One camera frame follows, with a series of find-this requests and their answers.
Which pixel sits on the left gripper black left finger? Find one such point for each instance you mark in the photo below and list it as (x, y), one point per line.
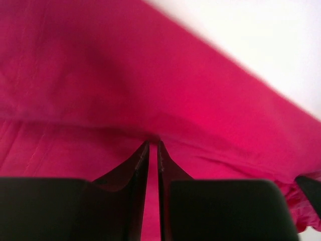
(108, 208)

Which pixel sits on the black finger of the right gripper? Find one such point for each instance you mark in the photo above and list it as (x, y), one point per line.
(311, 189)

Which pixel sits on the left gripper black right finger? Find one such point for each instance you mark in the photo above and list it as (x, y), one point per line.
(231, 209)

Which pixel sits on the pink t shirt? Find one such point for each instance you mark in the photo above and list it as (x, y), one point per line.
(231, 87)

